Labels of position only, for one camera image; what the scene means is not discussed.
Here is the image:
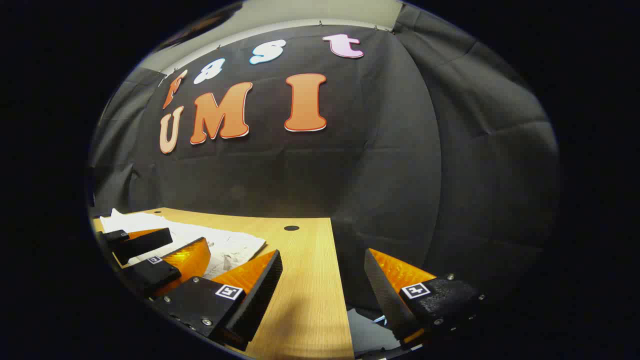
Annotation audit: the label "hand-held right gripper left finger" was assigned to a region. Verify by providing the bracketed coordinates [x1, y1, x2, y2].
[151, 249, 284, 352]

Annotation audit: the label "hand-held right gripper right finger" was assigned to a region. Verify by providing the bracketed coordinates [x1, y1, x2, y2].
[364, 248, 485, 349]

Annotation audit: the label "white jeans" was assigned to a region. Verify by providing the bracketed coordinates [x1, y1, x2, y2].
[99, 208, 267, 281]

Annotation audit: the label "black backdrop cloth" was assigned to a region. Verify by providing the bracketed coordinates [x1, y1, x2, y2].
[89, 5, 560, 321]

